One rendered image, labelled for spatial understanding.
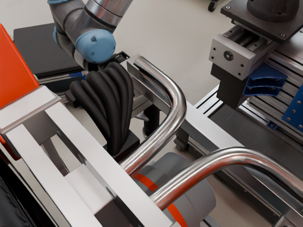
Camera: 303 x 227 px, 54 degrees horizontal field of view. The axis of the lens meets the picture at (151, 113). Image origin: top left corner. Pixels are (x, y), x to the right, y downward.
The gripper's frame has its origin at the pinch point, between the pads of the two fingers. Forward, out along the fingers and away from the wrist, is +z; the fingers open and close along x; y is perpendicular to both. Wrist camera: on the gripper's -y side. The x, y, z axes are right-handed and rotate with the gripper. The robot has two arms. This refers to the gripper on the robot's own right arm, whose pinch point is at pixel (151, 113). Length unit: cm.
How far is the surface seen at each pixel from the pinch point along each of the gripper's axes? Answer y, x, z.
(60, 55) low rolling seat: -49, 15, -86
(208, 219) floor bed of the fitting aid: -75, 18, 16
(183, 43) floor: -83, 100, -78
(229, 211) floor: -83, 31, 19
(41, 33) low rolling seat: -49, 17, -108
